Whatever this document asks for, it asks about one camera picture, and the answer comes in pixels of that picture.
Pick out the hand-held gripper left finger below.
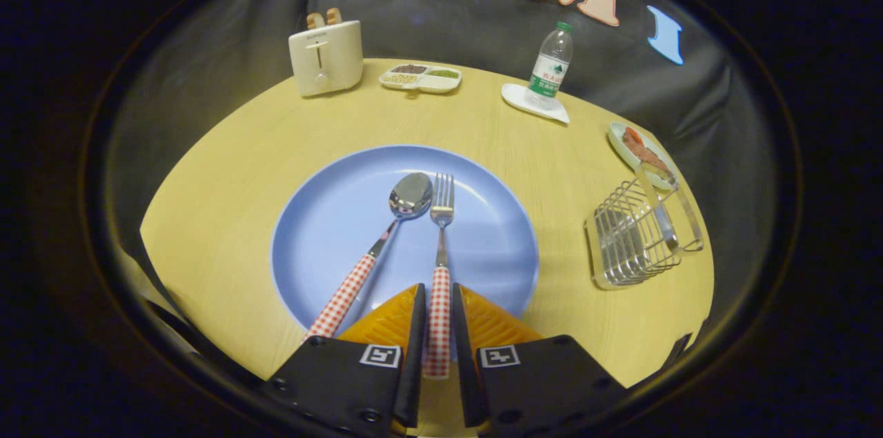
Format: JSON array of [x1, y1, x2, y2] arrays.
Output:
[[259, 283, 428, 438]]

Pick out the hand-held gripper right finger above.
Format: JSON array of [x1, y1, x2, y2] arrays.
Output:
[[452, 283, 628, 438]]

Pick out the fork with red checked handle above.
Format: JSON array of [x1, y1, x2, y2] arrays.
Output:
[[422, 173, 456, 379]]

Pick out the spoon with red checked handle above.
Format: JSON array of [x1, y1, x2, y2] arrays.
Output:
[[304, 172, 434, 341]]

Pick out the blue round plate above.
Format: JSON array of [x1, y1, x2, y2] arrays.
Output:
[[270, 144, 540, 335]]

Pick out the white square coaster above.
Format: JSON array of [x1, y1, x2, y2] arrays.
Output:
[[502, 83, 571, 125]]

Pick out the pale green oval plate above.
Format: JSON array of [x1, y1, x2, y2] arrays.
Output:
[[607, 121, 680, 192]]

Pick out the white divided dish with beans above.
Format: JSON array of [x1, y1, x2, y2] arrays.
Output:
[[379, 63, 462, 95]]

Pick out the brown meat slices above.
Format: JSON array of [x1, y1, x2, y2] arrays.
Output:
[[622, 126, 673, 177]]

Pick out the clear water bottle green cap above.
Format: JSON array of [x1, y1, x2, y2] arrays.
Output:
[[526, 21, 575, 111]]

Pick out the cream toaster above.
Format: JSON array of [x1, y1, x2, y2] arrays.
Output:
[[288, 19, 364, 98]]

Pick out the metal wire basket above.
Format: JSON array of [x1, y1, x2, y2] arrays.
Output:
[[585, 162, 705, 290]]

